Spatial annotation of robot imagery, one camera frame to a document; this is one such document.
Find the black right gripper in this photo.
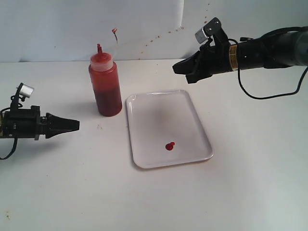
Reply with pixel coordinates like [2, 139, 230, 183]
[172, 40, 239, 84]

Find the red sauce squeeze bottle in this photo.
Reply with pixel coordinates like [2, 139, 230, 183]
[89, 44, 122, 117]

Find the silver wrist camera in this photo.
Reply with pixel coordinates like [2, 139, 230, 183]
[195, 17, 221, 44]
[16, 83, 34, 98]

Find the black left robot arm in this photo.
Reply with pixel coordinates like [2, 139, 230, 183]
[0, 105, 80, 140]

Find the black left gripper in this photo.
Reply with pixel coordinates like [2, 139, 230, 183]
[1, 105, 79, 140]

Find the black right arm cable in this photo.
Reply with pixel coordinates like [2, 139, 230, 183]
[226, 26, 308, 100]

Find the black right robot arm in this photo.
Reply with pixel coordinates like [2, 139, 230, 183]
[172, 26, 308, 84]

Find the white rectangular tray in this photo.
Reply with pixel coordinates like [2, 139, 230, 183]
[126, 89, 214, 169]

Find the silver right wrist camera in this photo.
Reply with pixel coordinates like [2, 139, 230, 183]
[195, 17, 221, 44]

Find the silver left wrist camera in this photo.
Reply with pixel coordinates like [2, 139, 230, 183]
[16, 83, 34, 98]

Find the red sauce blob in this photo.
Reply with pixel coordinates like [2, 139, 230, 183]
[165, 142, 175, 151]

